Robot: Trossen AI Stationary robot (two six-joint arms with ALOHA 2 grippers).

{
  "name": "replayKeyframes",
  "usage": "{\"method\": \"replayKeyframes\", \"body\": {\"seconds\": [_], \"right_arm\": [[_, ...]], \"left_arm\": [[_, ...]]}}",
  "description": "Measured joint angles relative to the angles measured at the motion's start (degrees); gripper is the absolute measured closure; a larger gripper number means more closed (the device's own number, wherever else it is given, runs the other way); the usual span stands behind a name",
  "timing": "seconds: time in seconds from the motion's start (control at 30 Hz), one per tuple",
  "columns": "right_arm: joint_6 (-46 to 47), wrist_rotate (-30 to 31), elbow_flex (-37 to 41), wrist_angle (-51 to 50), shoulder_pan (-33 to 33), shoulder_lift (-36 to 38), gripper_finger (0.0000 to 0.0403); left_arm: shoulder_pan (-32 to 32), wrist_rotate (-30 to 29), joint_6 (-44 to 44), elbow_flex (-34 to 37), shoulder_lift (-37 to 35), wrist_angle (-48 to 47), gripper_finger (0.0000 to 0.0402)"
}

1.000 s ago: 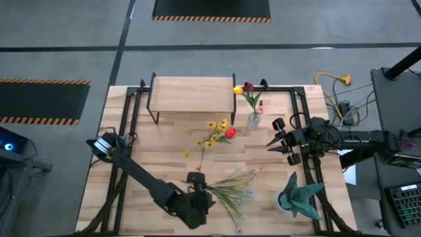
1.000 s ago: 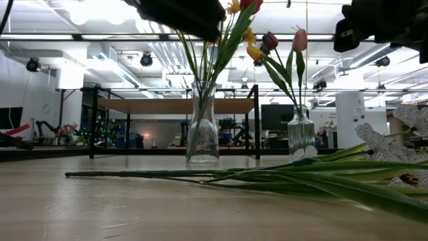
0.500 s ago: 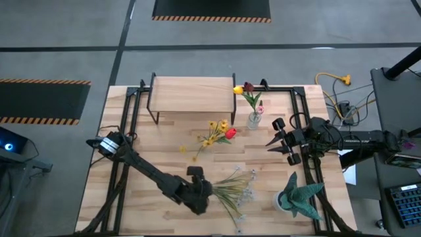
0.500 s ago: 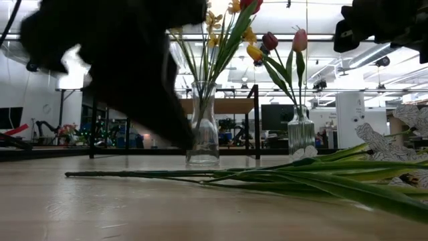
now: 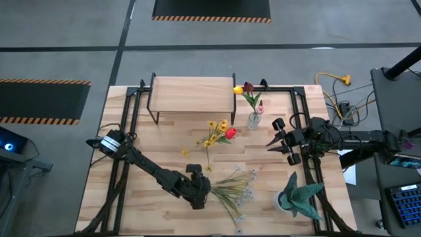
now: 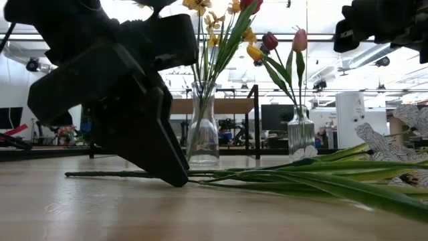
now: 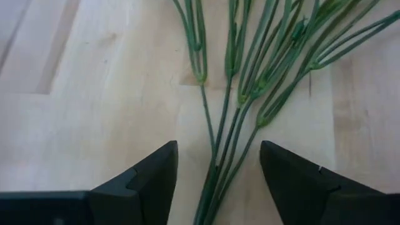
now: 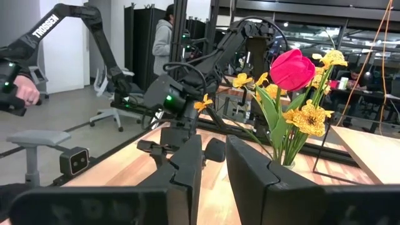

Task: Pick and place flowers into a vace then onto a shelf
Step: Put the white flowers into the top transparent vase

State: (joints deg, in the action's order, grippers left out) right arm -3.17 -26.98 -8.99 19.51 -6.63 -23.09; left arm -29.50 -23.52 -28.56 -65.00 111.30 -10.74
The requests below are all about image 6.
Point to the small black ceiling camera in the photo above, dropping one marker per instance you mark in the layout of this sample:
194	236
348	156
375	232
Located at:
320	85

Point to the beige wooden post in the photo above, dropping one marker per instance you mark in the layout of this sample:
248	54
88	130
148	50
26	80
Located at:
397	129

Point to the person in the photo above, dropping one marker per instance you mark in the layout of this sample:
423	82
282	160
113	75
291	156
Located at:
225	136

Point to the pink artificial tulip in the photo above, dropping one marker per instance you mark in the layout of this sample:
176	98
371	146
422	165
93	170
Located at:
300	40

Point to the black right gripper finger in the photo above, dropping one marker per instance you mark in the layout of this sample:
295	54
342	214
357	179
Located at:
347	33

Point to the black computer monitor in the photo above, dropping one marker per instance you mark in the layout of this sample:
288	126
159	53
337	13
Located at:
275	117

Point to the small black ceiling lamp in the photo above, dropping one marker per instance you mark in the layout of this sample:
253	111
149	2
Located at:
381	87

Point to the black metal frame stand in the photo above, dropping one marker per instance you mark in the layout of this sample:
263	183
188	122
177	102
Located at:
257	134

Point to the black table edge frame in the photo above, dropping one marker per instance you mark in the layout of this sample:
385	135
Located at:
33	154

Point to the red bar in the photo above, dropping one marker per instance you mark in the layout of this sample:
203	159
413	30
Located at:
15	130

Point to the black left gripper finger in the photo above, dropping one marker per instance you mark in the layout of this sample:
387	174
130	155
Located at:
83	87
143	134

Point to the white cabinet pillar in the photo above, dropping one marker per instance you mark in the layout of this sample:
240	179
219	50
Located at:
349	110

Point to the short ribbed glass vase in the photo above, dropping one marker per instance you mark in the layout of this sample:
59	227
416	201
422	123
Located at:
301	130

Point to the black overhead rig beam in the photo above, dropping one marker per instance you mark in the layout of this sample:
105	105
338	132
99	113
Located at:
284	35

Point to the tall clear glass vase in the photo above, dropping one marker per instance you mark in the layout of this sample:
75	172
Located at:
204	147

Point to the round black ceiling spotlight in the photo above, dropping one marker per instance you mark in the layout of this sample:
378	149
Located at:
382	61
32	64

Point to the wooden shelf board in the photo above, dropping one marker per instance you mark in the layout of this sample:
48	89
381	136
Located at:
234	106

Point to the black wall screen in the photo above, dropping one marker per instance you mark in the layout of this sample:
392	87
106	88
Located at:
10	117

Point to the dark red artificial tulip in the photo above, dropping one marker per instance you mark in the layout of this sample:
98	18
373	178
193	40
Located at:
269	41

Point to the yellow artificial tulip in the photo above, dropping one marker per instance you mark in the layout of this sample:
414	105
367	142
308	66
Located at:
254	53

